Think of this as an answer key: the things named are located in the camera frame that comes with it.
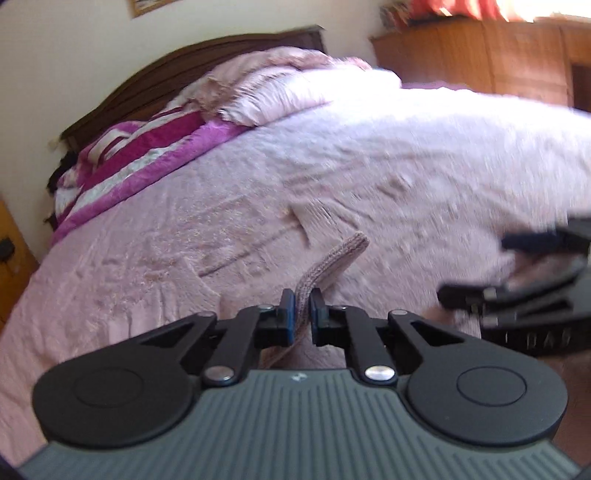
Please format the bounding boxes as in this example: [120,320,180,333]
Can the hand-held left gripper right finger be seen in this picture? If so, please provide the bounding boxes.
[310,287,467,387]

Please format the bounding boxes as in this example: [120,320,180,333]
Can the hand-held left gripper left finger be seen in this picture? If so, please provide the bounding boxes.
[139,288,296,387]

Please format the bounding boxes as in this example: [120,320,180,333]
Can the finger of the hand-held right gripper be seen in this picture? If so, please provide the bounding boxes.
[436,258,591,325]
[501,215,591,260]

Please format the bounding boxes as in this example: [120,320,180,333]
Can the pink knit sweater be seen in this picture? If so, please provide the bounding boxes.
[262,231,370,370]

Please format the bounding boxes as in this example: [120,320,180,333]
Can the pink floral bedsheet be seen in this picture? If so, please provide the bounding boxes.
[0,85,591,467]

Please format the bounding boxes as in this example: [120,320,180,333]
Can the low wooden cabinet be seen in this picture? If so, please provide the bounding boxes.
[368,17,591,115]

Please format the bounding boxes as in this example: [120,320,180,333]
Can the magenta white striped blanket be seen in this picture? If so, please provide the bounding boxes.
[50,108,252,246]

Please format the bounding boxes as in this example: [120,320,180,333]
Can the pale pink ruffled quilt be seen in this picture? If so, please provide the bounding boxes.
[174,46,403,129]

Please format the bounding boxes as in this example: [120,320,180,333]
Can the orange curtain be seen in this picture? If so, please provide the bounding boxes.
[410,0,525,23]

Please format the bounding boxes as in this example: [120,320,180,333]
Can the colourful boxes on cabinet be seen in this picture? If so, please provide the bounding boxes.
[379,4,416,31]

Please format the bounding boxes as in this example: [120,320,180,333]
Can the dark clothing pile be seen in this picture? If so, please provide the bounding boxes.
[44,151,83,228]

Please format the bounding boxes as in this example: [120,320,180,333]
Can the yellow wooden wardrobe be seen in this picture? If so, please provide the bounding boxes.
[0,194,41,334]

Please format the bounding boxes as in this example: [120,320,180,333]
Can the dark wooden headboard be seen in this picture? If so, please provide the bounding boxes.
[59,25,328,154]

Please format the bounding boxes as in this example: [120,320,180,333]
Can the framed wall picture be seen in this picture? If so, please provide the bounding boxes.
[130,0,174,19]

